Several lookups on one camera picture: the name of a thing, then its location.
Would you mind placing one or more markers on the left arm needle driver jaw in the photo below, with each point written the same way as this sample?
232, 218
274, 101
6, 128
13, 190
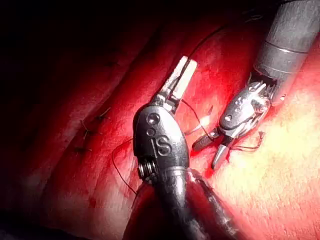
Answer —
172, 77
186, 76

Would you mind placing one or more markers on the dark right arm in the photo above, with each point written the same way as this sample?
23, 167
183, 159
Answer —
287, 37

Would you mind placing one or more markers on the black thread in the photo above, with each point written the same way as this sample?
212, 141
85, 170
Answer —
112, 157

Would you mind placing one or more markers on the right arm needle driver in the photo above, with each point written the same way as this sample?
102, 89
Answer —
243, 112

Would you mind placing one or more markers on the right arm needle driver jaw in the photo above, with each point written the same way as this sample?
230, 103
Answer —
220, 155
203, 141

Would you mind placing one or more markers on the black stitching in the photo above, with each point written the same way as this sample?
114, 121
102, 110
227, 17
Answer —
86, 130

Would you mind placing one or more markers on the tissue pad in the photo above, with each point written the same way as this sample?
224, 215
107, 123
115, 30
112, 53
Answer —
270, 180

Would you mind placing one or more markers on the left arm needle driver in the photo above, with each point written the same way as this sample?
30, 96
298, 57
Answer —
160, 140

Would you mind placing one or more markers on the dark left arm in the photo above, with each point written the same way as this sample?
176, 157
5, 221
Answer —
175, 200

